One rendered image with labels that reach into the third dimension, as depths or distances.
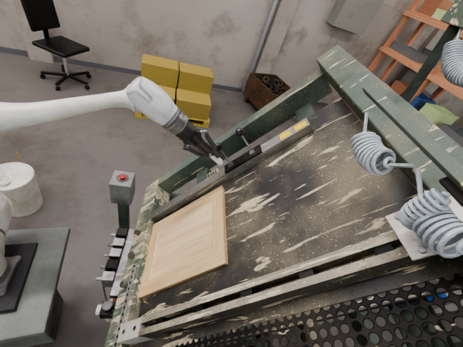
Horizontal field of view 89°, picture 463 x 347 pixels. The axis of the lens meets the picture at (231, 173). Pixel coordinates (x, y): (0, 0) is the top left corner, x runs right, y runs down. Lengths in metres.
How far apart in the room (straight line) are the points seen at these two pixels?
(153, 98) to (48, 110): 0.30
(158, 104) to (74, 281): 1.72
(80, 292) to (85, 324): 0.22
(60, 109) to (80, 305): 1.59
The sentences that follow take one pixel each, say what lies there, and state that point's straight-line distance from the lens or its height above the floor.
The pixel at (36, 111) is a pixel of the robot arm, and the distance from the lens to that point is 0.88.
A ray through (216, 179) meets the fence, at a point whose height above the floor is 1.29.
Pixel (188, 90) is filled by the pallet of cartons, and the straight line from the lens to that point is 3.82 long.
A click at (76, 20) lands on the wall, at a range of 4.74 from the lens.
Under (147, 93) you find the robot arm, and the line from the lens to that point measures 0.82.
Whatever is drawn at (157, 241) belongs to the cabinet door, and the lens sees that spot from 1.28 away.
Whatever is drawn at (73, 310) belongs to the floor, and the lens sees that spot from 2.19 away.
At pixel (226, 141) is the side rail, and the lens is 1.26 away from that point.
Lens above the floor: 2.06
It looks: 42 degrees down
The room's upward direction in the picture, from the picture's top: 22 degrees clockwise
